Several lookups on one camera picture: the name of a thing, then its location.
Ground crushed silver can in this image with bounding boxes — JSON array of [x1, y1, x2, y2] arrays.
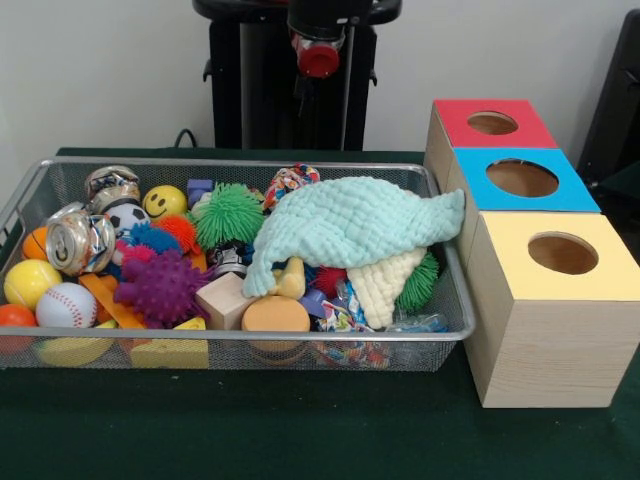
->
[[45, 203, 117, 277]]

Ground purple spiky ball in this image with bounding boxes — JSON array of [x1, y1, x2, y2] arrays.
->
[[113, 248, 214, 329]]

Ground black floor stand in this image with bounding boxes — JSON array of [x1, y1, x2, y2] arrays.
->
[[578, 8, 640, 201]]

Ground wooden cube block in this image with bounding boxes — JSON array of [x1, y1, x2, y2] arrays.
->
[[196, 272, 259, 331]]

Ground clear mesh bin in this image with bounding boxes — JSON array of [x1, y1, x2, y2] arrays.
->
[[0, 157, 477, 373]]

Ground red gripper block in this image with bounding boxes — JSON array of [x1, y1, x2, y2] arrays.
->
[[292, 30, 347, 80]]

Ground orange round disc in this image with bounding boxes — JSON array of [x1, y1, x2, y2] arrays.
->
[[242, 296, 311, 353]]

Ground mint green cloth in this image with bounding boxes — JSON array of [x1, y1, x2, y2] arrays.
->
[[243, 177, 467, 298]]

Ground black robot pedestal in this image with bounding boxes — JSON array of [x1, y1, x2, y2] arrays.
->
[[193, 0, 403, 151]]

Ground green spiky ball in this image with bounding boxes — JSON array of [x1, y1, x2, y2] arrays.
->
[[397, 252, 441, 314], [194, 182, 266, 251]]

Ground yellow smiley face ball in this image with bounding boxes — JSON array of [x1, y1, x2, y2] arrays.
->
[[143, 185, 188, 221]]

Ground dark green table cloth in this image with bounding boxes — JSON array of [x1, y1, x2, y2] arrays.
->
[[0, 148, 640, 480]]

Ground wooden three-hole sorting box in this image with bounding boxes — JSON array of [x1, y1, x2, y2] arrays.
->
[[423, 98, 640, 409]]

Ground white baseball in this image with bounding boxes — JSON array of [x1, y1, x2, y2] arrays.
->
[[35, 282, 99, 329]]

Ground cream knitted cloth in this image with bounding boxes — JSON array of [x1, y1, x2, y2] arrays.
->
[[345, 247, 427, 329]]

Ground clear wrapper with blue print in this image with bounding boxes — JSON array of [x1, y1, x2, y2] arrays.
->
[[385, 313, 449, 335]]

